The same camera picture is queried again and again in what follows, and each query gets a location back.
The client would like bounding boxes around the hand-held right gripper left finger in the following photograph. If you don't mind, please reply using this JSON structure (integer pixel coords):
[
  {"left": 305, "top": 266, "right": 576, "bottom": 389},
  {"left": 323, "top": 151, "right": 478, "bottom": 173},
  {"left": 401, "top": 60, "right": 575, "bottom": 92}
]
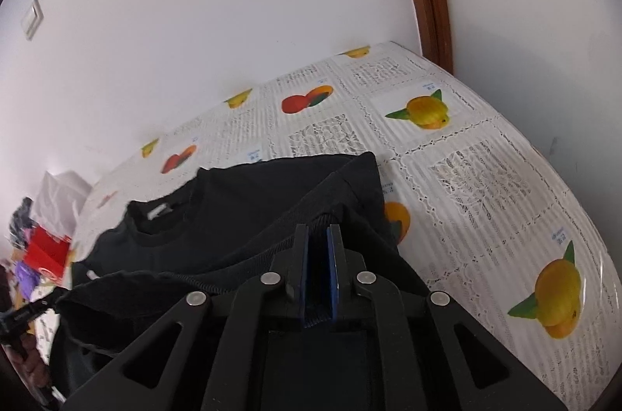
[{"left": 62, "top": 223, "right": 310, "bottom": 411}]

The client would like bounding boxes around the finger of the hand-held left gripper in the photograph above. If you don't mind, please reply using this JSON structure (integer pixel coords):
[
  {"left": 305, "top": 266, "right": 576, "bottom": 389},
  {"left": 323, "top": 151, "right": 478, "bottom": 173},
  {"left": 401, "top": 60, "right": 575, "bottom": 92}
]
[{"left": 19, "top": 287, "right": 66, "bottom": 325}]

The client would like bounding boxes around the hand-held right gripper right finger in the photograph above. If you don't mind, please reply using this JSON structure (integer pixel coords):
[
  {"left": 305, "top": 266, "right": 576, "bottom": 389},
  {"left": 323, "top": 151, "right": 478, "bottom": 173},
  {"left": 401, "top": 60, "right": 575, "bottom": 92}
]
[{"left": 325, "top": 223, "right": 568, "bottom": 411}]

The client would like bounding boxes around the black sweatshirt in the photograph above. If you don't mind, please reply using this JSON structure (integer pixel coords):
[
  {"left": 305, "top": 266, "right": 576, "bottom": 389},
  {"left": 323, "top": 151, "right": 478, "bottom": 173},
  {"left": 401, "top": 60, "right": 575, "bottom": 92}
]
[{"left": 49, "top": 152, "right": 429, "bottom": 411}]

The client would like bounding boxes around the person's left hand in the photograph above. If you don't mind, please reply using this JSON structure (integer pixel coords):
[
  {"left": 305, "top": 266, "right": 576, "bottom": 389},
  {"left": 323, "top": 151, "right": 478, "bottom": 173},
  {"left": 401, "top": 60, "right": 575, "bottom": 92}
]
[{"left": 9, "top": 332, "right": 52, "bottom": 399}]

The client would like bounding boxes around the purple item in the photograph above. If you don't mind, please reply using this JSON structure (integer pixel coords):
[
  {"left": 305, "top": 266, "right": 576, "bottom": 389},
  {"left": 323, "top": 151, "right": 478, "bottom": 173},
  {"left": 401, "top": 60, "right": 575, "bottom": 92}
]
[{"left": 14, "top": 262, "right": 40, "bottom": 291}]

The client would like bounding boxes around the red paper bag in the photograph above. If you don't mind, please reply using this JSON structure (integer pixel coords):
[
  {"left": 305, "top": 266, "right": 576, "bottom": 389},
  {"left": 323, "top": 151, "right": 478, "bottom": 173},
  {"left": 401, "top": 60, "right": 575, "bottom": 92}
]
[{"left": 23, "top": 226, "right": 73, "bottom": 284}]

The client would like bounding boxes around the grey plaid cloth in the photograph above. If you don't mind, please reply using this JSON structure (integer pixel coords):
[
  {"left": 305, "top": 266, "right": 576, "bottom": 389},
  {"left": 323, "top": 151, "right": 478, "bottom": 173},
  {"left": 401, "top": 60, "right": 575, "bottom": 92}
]
[{"left": 7, "top": 196, "right": 36, "bottom": 249}]

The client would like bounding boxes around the white plastic bag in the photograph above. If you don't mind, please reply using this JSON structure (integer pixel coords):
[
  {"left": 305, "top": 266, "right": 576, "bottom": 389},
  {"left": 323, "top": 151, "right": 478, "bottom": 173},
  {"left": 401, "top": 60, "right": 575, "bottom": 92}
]
[{"left": 31, "top": 170, "right": 94, "bottom": 238}]

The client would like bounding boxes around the fruit printed tablecloth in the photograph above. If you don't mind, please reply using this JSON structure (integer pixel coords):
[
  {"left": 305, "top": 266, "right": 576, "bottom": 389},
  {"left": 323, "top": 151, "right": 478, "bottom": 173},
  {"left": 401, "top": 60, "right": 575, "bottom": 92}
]
[{"left": 36, "top": 41, "right": 611, "bottom": 411}]

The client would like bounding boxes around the white light switch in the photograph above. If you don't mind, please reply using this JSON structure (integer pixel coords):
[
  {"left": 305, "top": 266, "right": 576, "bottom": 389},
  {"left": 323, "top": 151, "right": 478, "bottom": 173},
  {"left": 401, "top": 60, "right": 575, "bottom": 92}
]
[{"left": 20, "top": 0, "right": 45, "bottom": 42}]

